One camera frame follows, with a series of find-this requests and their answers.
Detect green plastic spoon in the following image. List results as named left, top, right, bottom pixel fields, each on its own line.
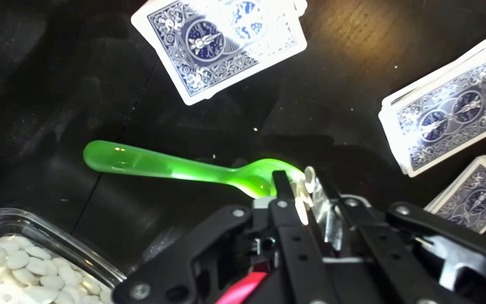
left=81, top=139, right=311, bottom=201

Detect clear container of white seeds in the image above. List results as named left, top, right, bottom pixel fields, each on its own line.
left=0, top=206, right=127, bottom=304

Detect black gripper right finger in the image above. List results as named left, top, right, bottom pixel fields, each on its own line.
left=307, top=166, right=348, bottom=250

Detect playing card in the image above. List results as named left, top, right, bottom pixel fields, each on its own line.
left=130, top=0, right=311, bottom=108
left=376, top=37, right=486, bottom=179

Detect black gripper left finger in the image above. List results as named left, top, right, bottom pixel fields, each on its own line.
left=268, top=169, right=312, bottom=228

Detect playing card middle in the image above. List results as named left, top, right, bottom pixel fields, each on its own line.
left=376, top=37, right=486, bottom=179

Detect playing card right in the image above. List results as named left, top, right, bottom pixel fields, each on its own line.
left=130, top=0, right=311, bottom=108

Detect blue playing card deck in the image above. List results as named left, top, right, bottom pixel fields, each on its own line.
left=422, top=154, right=486, bottom=237

